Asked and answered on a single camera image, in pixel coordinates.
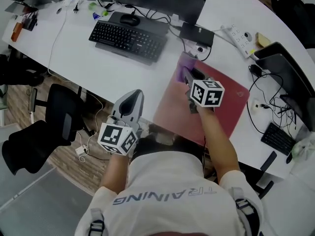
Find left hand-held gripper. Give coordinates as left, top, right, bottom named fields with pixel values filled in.
left=97, top=89, right=145, bottom=156

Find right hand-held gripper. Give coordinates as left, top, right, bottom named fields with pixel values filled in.
left=182, top=67, right=226, bottom=114

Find purple cloth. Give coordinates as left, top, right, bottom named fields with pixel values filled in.
left=173, top=52, right=198, bottom=84

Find red mouse pad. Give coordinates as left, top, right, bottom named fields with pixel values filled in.
left=152, top=58, right=251, bottom=147

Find person's right forearm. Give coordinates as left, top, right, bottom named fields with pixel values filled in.
left=196, top=106, right=241, bottom=183

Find person's left forearm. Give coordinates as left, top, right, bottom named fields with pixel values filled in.
left=99, top=152, right=131, bottom=194

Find black computer mouse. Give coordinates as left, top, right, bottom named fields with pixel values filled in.
left=120, top=14, right=141, bottom=27

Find white webcam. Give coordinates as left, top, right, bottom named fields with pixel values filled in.
left=187, top=40, right=212, bottom=57

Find black docking box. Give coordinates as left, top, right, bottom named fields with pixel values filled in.
left=179, top=22, right=215, bottom=48

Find person's dark trousers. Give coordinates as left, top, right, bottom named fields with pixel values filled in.
left=134, top=123, right=206, bottom=163

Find white power strip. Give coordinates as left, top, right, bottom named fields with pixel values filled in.
left=220, top=25, right=257, bottom=59

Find black power adapter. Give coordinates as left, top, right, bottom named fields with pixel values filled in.
left=249, top=63, right=263, bottom=78

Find white floor adapter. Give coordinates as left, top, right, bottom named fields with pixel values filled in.
left=75, top=145, right=89, bottom=162

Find white charger block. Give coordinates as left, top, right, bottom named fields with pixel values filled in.
left=250, top=99, right=262, bottom=115

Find black office chair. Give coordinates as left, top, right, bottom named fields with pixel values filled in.
left=1, top=83, right=85, bottom=176

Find yellowish bread piece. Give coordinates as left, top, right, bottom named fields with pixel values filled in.
left=254, top=31, right=272, bottom=48

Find person's white shirt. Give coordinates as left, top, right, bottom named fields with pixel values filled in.
left=73, top=150, right=265, bottom=236

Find dark grey laptop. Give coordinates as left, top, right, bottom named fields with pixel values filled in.
left=253, top=41, right=315, bottom=133

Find small black keyboard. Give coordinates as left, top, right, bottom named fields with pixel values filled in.
left=260, top=122, right=296, bottom=156

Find black phone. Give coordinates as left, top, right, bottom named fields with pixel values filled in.
left=260, top=151, right=278, bottom=172

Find black chair with dark fabric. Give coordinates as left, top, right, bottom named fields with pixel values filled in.
left=270, top=0, right=315, bottom=49

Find white green plastic bag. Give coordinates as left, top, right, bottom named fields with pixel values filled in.
left=291, top=131, right=315, bottom=162

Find orange box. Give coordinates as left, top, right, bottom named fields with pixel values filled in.
left=10, top=22, right=24, bottom=43

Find tangled black cables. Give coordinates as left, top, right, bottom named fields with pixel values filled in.
left=246, top=71, right=300, bottom=135

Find long white cable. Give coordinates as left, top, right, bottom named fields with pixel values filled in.
left=47, top=0, right=74, bottom=76

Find grey shoulder strap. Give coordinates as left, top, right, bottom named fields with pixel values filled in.
left=230, top=186, right=260, bottom=236
left=88, top=207, right=107, bottom=236

